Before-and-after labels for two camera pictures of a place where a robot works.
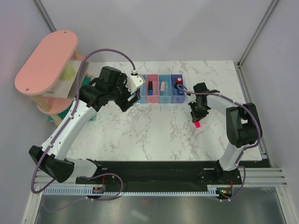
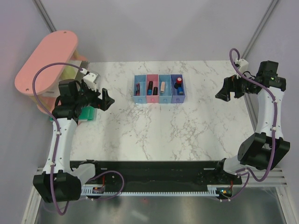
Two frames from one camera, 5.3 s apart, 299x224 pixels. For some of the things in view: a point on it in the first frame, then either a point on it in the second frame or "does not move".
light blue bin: x=143 y=92 does not move
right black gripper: x=197 y=116 to x=231 y=84
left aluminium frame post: x=45 y=16 does not move
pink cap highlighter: x=197 y=124 to x=155 y=91
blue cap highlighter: x=150 y=88 does not move
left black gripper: x=124 y=103 to x=103 y=104
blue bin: x=165 y=88 does not move
